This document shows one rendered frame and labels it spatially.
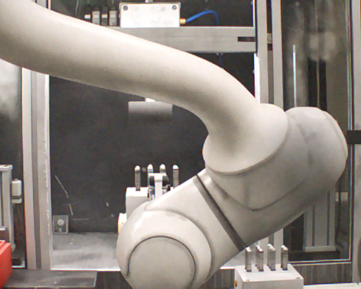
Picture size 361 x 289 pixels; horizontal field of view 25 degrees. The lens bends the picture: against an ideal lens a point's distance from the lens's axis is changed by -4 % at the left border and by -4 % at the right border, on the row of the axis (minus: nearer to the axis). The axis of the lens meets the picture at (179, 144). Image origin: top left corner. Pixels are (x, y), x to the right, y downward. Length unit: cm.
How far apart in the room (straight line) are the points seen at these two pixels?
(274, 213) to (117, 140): 101
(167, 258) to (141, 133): 104
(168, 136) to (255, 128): 102
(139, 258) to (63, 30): 25
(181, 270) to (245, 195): 11
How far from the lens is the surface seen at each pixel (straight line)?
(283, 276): 131
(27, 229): 147
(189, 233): 86
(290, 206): 90
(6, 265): 138
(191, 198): 90
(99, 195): 188
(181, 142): 187
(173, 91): 81
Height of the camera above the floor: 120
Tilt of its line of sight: 3 degrees down
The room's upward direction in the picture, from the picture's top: 1 degrees counter-clockwise
